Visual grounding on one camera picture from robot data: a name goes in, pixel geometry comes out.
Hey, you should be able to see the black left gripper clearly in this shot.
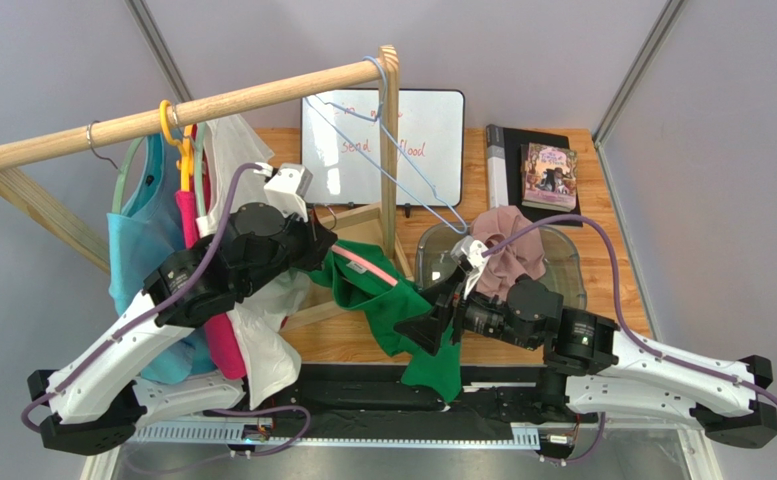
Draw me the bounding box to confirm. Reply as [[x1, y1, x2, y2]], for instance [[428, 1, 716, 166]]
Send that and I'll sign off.
[[238, 199, 338, 298]]

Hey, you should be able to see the green t shirt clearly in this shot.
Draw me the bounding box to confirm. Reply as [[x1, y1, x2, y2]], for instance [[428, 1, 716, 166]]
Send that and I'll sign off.
[[308, 240, 462, 403]]

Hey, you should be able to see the pink hanger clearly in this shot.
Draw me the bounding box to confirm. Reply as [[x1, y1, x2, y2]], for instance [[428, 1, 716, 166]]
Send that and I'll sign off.
[[331, 244, 399, 288]]

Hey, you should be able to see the dusty pink t shirt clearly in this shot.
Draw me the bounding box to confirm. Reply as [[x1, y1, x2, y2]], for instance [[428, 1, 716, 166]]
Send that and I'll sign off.
[[471, 206, 546, 299]]

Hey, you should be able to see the white t shirt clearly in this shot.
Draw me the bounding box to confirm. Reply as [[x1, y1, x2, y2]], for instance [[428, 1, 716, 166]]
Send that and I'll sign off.
[[197, 115, 311, 410]]

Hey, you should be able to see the pale green hanger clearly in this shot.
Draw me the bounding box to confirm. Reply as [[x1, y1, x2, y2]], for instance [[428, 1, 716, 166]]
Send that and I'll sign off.
[[193, 122, 207, 217]]

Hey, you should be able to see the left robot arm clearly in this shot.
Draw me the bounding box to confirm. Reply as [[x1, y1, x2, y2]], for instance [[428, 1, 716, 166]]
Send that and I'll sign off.
[[22, 203, 338, 456]]

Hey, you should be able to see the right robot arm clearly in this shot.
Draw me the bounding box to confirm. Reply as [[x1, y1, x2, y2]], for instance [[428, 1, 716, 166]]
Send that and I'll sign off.
[[394, 275, 777, 449]]

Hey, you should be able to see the magenta t shirt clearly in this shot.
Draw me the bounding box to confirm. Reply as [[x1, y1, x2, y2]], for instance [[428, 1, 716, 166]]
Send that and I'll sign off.
[[174, 133, 248, 382]]

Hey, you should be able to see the yellow plastic hanger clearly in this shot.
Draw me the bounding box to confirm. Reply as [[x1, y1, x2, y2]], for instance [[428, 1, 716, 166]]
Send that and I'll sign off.
[[158, 100, 195, 192]]

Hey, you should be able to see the light blue t shirt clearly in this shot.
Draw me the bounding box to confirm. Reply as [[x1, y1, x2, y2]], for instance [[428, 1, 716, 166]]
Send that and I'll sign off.
[[107, 133, 217, 385]]

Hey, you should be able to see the sage green hanger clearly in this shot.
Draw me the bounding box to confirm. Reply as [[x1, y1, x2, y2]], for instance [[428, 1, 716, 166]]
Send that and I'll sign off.
[[86, 120, 145, 214]]

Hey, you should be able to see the clear blue plastic tub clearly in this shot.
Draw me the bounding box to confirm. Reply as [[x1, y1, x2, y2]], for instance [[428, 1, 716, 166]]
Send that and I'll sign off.
[[414, 224, 588, 309]]

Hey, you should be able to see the white board with red writing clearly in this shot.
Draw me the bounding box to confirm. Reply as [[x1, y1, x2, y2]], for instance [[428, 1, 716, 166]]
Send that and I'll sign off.
[[300, 89, 466, 208]]

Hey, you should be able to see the illustrated paperback book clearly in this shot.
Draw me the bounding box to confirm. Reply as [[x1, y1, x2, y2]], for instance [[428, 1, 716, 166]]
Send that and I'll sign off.
[[521, 143, 578, 212]]

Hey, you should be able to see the black binder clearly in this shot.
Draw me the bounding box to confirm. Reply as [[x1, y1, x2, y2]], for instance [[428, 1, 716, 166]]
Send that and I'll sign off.
[[485, 124, 581, 221]]

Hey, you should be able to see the wooden clothes rack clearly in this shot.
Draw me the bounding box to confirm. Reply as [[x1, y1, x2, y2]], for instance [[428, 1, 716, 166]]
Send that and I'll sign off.
[[0, 45, 400, 272]]

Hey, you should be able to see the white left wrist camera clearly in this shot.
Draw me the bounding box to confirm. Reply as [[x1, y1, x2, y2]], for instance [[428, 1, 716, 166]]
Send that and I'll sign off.
[[257, 163, 313, 222]]

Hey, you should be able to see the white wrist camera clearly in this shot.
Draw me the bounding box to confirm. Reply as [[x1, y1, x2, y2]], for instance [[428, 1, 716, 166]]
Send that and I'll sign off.
[[450, 236, 488, 300], [257, 163, 313, 222]]

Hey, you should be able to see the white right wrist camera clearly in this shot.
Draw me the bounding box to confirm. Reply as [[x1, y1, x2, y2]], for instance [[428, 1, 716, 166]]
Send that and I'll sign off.
[[450, 236, 488, 300]]

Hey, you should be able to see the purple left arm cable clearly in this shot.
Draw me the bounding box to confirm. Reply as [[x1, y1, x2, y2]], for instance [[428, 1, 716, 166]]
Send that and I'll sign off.
[[20, 162, 266, 434]]

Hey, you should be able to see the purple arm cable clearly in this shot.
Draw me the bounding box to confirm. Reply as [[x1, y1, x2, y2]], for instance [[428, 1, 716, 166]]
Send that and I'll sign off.
[[481, 213, 777, 429], [20, 162, 266, 434]]

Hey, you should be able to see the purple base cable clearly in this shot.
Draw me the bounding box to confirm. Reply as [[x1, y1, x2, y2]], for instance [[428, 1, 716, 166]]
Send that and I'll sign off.
[[121, 405, 313, 475]]

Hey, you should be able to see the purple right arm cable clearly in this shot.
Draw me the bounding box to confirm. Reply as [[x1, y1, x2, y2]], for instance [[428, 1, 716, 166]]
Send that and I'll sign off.
[[481, 213, 777, 429]]

